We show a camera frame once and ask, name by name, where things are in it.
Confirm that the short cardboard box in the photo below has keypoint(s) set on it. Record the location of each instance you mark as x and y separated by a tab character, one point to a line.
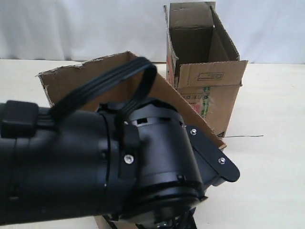
121	78

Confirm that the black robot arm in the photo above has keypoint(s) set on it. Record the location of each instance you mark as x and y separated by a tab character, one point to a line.
143	170

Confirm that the tall printed cardboard box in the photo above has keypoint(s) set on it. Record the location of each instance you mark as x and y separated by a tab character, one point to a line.
203	64

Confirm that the white backdrop curtain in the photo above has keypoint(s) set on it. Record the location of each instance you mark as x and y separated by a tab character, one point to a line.
263	31

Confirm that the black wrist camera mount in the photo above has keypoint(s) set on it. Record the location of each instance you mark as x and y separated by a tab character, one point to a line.
215	167

